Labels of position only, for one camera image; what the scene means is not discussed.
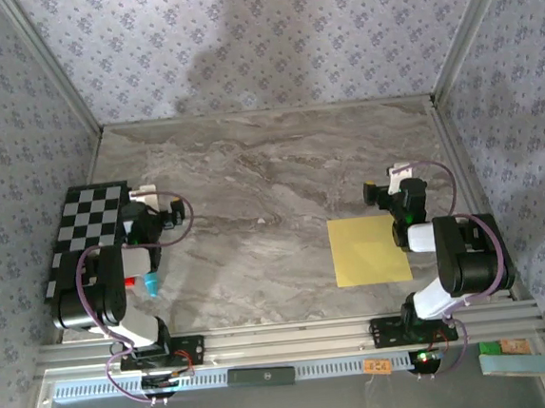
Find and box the black and grey checkerboard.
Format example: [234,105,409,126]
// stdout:
[33,179,143,311]

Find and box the light blue tube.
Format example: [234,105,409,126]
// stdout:
[142,269,163,301]

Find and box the orange label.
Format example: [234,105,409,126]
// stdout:
[362,356,395,377]

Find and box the dark rectangular device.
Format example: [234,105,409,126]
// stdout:
[224,362,298,391]

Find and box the orange-brown card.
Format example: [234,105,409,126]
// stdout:
[498,336,533,358]

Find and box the blue-grey block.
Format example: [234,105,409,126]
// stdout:
[477,348,545,381]

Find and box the grey metal tray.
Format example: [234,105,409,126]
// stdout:
[18,325,545,408]

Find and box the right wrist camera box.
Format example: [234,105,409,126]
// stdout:
[385,160,417,196]

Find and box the aluminium side rail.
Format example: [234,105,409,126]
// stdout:
[426,88,535,309]

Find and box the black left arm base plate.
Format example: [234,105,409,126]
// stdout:
[118,333,207,373]

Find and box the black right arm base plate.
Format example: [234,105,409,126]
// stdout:
[368,310,460,349]

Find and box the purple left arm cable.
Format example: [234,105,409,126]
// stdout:
[68,187,210,408]

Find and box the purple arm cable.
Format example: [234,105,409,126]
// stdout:
[68,187,210,408]
[392,153,525,384]

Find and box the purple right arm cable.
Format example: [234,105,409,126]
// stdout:
[392,153,525,384]

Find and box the aluminium mounting rail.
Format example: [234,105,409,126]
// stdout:
[31,298,545,379]

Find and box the grey slotted cable duct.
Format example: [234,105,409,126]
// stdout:
[50,343,484,404]

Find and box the aluminium frame post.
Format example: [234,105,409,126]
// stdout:
[422,0,528,106]
[0,0,105,143]

